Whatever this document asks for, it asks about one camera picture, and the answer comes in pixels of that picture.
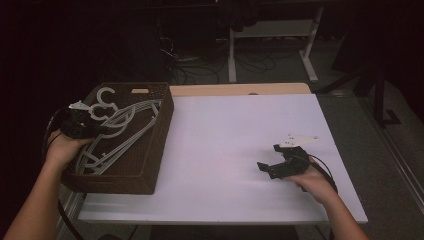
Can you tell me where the grey plastic hanger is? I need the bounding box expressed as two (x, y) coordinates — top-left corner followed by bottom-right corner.
(96, 87), (118, 105)
(75, 109), (158, 176)
(89, 101), (160, 141)

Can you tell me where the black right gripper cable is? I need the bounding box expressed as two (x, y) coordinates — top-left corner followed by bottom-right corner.
(301, 153), (339, 195)

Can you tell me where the brown wicker basket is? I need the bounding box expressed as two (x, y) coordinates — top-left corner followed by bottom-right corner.
(61, 82), (175, 196)

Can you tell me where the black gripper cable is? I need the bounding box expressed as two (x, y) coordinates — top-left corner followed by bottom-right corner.
(301, 153), (339, 195)
(41, 107), (86, 240)

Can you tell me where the white table cover sheet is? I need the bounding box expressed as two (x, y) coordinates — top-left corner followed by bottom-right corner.
(78, 93), (369, 224)

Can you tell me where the white metal desk frame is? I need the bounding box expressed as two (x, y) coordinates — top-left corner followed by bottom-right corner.
(228, 6), (325, 84)

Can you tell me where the person's right hand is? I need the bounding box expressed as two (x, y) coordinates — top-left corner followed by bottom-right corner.
(283, 158), (338, 205)

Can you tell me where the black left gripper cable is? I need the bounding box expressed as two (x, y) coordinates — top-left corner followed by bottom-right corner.
(41, 107), (86, 240)

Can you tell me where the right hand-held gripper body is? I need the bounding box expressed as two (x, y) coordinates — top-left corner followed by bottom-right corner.
(273, 133), (319, 181)

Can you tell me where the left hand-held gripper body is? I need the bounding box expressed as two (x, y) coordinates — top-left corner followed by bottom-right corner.
(60, 99), (98, 140)

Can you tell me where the person's left hand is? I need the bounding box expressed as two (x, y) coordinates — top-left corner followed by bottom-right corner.
(44, 129), (95, 175)

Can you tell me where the black floor stand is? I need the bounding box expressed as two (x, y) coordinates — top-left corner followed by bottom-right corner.
(316, 66), (403, 129)

